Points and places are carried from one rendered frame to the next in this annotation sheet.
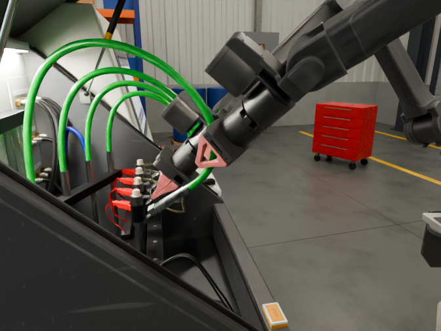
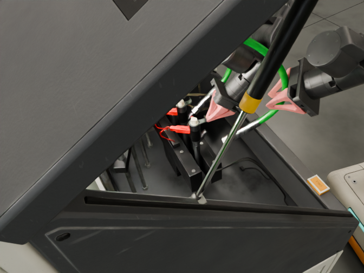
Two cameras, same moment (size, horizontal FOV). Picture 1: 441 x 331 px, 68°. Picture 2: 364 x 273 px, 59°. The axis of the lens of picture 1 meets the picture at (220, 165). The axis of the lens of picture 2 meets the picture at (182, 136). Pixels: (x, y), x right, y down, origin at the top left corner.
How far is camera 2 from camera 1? 44 cm
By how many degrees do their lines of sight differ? 31
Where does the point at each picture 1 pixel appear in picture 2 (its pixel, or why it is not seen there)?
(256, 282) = (291, 158)
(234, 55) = (344, 54)
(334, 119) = not seen: outside the picture
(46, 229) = (251, 228)
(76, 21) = not seen: outside the picture
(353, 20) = not seen: outside the picture
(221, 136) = (307, 98)
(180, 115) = (240, 62)
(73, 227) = (264, 220)
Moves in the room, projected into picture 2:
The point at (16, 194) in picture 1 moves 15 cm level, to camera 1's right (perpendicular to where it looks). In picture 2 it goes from (239, 221) to (335, 194)
